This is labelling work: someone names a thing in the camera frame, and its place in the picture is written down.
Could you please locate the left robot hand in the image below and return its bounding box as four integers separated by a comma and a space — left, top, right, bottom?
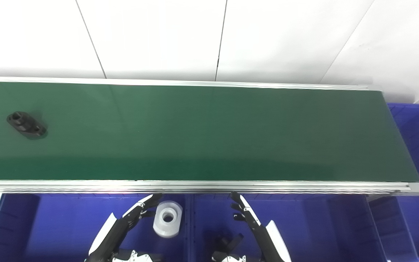
85, 194, 163, 262

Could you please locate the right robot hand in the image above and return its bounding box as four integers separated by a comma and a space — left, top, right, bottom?
212, 191, 292, 262

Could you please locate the black flange part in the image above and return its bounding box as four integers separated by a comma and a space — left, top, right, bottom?
7, 111, 48, 139

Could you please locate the white cylindrical plastic part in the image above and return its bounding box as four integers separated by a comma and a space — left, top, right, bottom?
153, 201, 183, 238

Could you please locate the green conveyor belt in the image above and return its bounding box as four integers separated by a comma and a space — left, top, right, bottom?
0, 76, 419, 197
0, 82, 419, 182

